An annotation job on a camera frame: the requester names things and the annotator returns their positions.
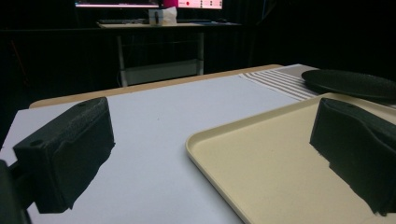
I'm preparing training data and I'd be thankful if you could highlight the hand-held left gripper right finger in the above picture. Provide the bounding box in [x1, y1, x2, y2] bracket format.
[309, 97, 396, 217]

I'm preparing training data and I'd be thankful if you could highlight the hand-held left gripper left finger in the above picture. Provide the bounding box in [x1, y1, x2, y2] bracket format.
[12, 96, 116, 215]

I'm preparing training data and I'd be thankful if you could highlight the black round plate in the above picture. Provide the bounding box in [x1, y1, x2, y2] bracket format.
[301, 68, 396, 103]

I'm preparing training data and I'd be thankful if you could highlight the cream plastic tray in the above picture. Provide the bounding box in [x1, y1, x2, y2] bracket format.
[185, 91, 396, 224]

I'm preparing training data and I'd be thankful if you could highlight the white table mat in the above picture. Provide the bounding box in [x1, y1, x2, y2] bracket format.
[0, 74, 301, 224]

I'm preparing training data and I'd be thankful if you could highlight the striped grey white cloth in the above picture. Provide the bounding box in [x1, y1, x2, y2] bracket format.
[238, 63, 396, 109]

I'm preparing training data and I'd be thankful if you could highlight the white-legged desk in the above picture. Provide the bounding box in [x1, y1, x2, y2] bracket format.
[96, 21, 243, 88]

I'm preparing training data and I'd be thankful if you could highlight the black keyboard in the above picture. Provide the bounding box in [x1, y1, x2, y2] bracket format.
[96, 19, 149, 25]

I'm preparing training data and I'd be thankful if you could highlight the white tissue box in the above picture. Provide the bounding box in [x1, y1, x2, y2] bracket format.
[148, 6, 178, 26]

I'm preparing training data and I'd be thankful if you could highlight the computer monitor with pink screen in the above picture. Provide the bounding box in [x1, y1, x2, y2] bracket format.
[163, 0, 224, 10]

